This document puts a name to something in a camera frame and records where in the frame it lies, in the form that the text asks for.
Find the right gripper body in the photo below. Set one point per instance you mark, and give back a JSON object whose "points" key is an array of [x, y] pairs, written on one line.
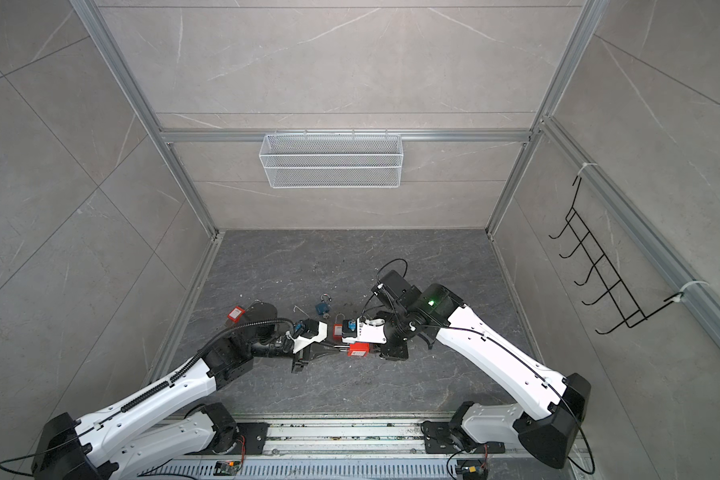
{"points": [[397, 333]]}

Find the aluminium rail front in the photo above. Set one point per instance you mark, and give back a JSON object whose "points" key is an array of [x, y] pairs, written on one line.
{"points": [[322, 448]]}

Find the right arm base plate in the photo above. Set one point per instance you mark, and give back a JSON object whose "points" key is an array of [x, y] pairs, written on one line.
{"points": [[441, 438]]}

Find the red padlock long shackle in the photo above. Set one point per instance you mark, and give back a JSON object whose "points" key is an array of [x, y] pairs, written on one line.
{"points": [[338, 327]]}

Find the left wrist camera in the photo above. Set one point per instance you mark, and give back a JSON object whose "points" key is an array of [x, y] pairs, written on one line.
{"points": [[307, 332]]}

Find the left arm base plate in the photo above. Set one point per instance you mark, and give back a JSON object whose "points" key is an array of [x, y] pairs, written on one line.
{"points": [[246, 437]]}

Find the white wire mesh basket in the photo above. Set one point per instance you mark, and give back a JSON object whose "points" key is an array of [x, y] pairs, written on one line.
{"points": [[322, 161]]}

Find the black wire hook rack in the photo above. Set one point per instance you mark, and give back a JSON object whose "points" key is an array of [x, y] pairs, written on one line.
{"points": [[603, 272]]}

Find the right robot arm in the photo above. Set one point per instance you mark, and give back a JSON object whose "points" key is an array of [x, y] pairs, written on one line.
{"points": [[548, 409]]}

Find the blue padlock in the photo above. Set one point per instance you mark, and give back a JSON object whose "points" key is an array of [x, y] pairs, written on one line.
{"points": [[323, 307]]}

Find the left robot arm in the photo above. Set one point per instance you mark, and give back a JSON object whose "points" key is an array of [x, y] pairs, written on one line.
{"points": [[129, 437]]}

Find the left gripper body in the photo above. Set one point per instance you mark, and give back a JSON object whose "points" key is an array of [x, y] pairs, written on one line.
{"points": [[281, 348]]}

